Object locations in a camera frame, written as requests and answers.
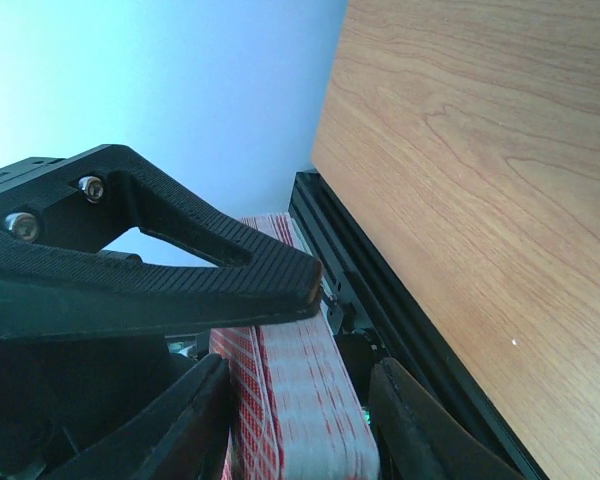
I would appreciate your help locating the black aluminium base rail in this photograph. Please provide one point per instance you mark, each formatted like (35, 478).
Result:
(373, 315)

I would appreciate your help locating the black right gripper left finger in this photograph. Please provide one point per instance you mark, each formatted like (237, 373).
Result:
(105, 244)

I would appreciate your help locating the red playing card deck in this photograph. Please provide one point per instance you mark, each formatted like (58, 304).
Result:
(298, 414)

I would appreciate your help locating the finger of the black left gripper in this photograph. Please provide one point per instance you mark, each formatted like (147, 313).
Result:
(417, 438)

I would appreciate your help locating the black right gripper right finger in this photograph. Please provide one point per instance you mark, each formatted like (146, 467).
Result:
(183, 434)

